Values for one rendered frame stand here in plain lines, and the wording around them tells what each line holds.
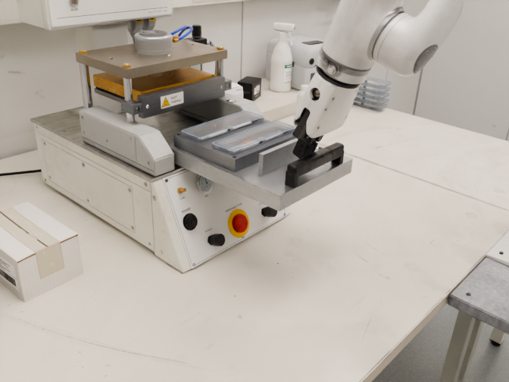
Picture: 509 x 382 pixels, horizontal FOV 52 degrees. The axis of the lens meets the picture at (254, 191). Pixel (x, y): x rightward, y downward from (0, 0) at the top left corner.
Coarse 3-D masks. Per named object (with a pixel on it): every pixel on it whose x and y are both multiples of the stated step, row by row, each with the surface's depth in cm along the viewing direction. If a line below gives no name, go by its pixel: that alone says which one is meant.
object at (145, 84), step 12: (168, 72) 116; (180, 72) 116; (192, 72) 117; (204, 72) 117; (96, 84) 112; (108, 84) 109; (120, 84) 106; (132, 84) 106; (144, 84) 107; (156, 84) 107; (168, 84) 107; (180, 84) 109; (108, 96) 110; (120, 96) 108
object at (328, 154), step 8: (336, 144) 94; (320, 152) 90; (328, 152) 91; (336, 152) 93; (304, 160) 87; (312, 160) 88; (320, 160) 90; (328, 160) 92; (336, 160) 96; (288, 168) 86; (296, 168) 85; (304, 168) 87; (312, 168) 89; (288, 176) 86; (296, 176) 86; (288, 184) 87; (296, 184) 87
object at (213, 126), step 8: (240, 112) 110; (248, 112) 110; (216, 120) 105; (224, 120) 105; (232, 120) 105; (240, 120) 106; (248, 120) 106; (192, 128) 100; (200, 128) 101; (208, 128) 101; (216, 128) 101; (224, 128) 101; (200, 136) 97
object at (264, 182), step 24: (168, 144) 102; (288, 144) 93; (192, 168) 97; (216, 168) 93; (264, 168) 90; (336, 168) 95; (240, 192) 90; (264, 192) 86; (288, 192) 86; (312, 192) 91
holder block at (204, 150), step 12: (264, 120) 109; (180, 132) 101; (240, 132) 102; (180, 144) 99; (192, 144) 97; (204, 144) 96; (264, 144) 97; (276, 144) 98; (204, 156) 96; (216, 156) 93; (228, 156) 91; (240, 156) 91; (252, 156) 94; (228, 168) 92; (240, 168) 92
